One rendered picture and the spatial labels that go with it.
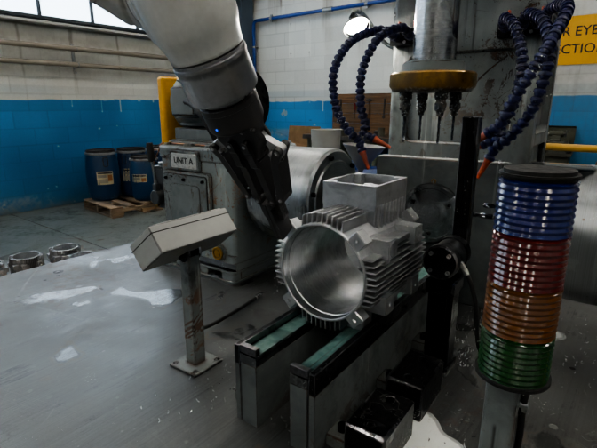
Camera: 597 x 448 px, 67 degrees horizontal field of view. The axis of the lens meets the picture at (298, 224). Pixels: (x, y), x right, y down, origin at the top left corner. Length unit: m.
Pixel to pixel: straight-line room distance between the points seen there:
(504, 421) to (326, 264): 0.46
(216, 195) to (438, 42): 0.64
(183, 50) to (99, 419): 0.56
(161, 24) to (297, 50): 7.17
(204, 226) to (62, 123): 5.84
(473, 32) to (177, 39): 0.84
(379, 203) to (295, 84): 6.97
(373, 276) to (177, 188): 0.75
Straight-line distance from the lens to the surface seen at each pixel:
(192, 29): 0.51
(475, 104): 1.22
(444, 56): 1.01
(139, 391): 0.85
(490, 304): 0.43
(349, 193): 0.74
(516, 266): 0.40
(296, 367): 0.63
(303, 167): 1.06
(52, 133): 6.53
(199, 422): 0.76
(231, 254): 1.20
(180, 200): 1.28
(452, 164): 1.10
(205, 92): 0.54
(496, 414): 0.48
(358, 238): 0.65
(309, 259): 0.80
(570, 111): 6.03
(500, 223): 0.41
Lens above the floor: 1.27
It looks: 15 degrees down
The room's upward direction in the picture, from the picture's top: straight up
